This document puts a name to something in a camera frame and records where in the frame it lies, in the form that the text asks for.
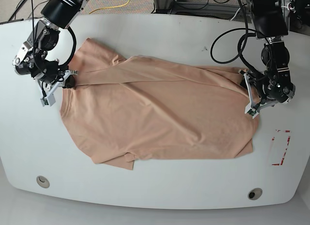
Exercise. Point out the red tape rectangle marking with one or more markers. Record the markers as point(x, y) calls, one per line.
point(279, 145)

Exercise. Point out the right table grommet hole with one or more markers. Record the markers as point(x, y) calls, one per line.
point(255, 194)

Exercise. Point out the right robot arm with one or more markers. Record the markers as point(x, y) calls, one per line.
point(31, 58)

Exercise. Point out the peach t-shirt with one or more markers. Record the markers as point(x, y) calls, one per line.
point(126, 109)

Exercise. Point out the left table grommet hole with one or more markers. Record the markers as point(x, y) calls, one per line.
point(43, 182)

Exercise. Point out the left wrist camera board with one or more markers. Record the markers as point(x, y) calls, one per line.
point(252, 112)

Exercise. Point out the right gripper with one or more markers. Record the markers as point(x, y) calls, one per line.
point(66, 81)

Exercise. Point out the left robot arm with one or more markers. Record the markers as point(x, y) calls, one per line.
point(273, 86)

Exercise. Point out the table grommet hole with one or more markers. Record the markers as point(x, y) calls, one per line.
point(43, 182)
point(255, 194)

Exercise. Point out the aluminium frame stand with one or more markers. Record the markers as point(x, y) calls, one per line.
point(201, 8)

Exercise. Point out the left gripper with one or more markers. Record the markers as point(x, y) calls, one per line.
point(263, 103)

